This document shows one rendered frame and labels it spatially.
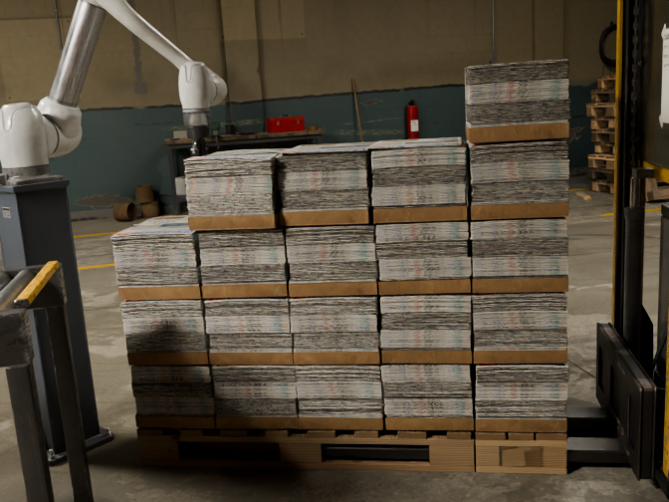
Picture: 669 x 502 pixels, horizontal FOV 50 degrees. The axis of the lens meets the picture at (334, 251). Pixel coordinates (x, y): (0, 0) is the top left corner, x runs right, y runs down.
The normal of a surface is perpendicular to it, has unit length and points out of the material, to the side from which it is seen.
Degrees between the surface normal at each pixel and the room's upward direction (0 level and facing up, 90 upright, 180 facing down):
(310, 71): 90
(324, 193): 90
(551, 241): 90
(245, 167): 90
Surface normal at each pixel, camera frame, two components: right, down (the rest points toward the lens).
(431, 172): -0.15, 0.21
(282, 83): 0.21, 0.18
